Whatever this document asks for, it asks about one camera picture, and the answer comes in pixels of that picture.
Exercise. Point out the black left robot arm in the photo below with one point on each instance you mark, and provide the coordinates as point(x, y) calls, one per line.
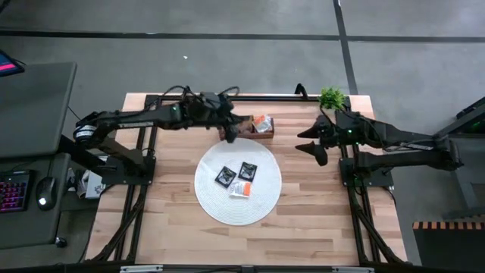
point(132, 119)

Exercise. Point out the small table-level camera box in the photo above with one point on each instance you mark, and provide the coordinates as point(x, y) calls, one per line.
point(247, 269)

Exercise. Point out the white orange Tazo tea packet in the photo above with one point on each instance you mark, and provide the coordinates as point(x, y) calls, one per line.
point(262, 124)
point(241, 189)

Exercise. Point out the black desk caster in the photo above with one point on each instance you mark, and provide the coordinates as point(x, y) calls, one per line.
point(60, 242)

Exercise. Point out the green plant in white pot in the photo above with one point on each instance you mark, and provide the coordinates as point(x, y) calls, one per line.
point(331, 98)

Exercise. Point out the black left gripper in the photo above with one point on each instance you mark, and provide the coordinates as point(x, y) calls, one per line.
point(212, 112)

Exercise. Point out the black blackcurrant tea packet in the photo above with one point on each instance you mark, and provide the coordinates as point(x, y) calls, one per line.
point(226, 177)
point(247, 171)

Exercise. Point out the backlit black keyboard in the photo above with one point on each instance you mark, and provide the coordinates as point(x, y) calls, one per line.
point(13, 191)

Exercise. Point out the tablet with pink screen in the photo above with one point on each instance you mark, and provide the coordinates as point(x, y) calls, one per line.
point(7, 65)

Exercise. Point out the silver aluminium bracket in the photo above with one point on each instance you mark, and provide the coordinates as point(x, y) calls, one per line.
point(352, 270)
point(141, 269)

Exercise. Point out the small white box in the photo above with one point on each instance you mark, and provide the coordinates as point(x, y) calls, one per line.
point(94, 187)

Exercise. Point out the white round woven placemat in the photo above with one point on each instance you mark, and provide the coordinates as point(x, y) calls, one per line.
point(261, 204)

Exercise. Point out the black arched bracket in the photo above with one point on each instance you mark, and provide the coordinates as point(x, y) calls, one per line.
point(302, 92)

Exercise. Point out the black computer mouse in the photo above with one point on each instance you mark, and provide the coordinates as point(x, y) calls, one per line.
point(46, 191)

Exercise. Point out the black box orange striped edge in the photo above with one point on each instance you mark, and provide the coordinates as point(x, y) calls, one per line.
point(447, 246)

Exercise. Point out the black equipment stand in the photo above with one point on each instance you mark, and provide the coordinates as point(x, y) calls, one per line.
point(470, 182)

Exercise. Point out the wooden compartment tray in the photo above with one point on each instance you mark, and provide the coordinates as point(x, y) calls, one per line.
point(265, 135)

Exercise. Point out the dark grey desk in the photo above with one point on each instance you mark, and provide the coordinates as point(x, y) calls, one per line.
point(34, 113)

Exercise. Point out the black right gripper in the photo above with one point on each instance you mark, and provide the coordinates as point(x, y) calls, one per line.
point(335, 132)

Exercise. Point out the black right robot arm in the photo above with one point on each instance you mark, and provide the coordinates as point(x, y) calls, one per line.
point(409, 157)

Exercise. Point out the black aluminium table frame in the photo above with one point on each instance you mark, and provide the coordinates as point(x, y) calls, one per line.
point(265, 98)

